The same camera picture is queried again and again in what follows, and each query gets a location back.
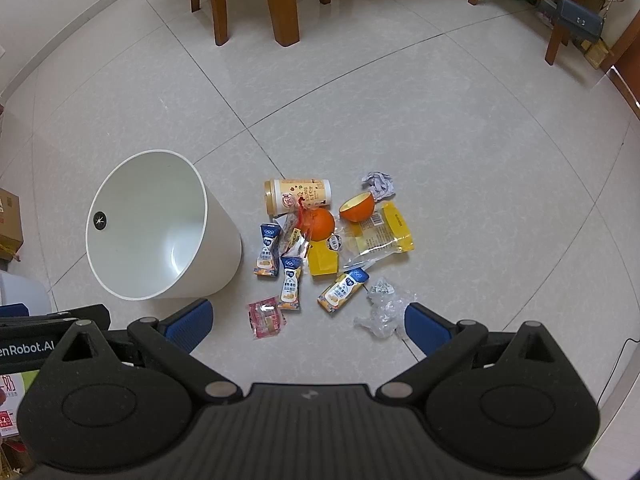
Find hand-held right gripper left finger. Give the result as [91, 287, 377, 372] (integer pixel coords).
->
[45, 299, 241, 403]

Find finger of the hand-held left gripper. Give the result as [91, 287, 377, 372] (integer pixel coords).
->
[0, 303, 111, 332]

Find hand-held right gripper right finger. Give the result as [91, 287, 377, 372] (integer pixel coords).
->
[376, 302, 573, 403]

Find clear plastic wrap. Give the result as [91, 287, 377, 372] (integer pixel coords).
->
[353, 277, 416, 343]

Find blue white milk carton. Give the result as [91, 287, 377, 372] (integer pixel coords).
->
[280, 255, 304, 312]
[254, 223, 281, 278]
[316, 268, 371, 314]

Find yellow clear bread bag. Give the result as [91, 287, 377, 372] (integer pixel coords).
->
[342, 202, 415, 268]

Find white trash bin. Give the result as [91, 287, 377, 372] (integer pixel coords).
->
[86, 149, 244, 302]

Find small yellow packet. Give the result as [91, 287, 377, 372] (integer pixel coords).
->
[307, 235, 344, 278]

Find clear wrapper with red strip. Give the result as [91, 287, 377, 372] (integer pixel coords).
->
[272, 197, 311, 261]

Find beige milk tea cup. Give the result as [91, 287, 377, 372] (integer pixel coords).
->
[264, 178, 333, 219]

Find pale grey rounded object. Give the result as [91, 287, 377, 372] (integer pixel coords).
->
[0, 270, 53, 317]

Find printed white green package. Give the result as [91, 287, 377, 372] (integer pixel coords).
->
[0, 372, 41, 461]

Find pink snack wrapper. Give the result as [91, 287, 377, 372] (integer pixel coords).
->
[247, 297, 287, 341]

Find cardboard box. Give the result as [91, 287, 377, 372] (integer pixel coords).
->
[0, 187, 25, 261]

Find half orange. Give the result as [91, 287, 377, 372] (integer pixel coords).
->
[340, 192, 376, 223]

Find whole orange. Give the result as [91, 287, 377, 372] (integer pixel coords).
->
[304, 208, 336, 242]

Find crumpled paper ball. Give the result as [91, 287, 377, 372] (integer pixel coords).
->
[361, 171, 396, 200]

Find wooden table and chair legs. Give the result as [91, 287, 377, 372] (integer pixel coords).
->
[467, 0, 640, 111]

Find wooden chair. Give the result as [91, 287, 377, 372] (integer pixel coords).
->
[184, 0, 232, 47]

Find wooden dining table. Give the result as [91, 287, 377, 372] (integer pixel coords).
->
[260, 0, 333, 47]

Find grey blue handbag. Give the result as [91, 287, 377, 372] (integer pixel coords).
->
[555, 0, 606, 45]

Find black cable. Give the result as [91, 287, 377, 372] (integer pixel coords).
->
[599, 339, 640, 403]

